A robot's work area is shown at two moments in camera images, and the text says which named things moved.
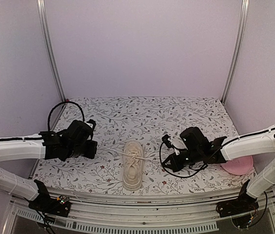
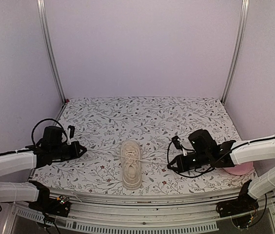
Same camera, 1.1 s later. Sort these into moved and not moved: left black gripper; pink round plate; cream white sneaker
Moved: left black gripper
Not moved: cream white sneaker; pink round plate
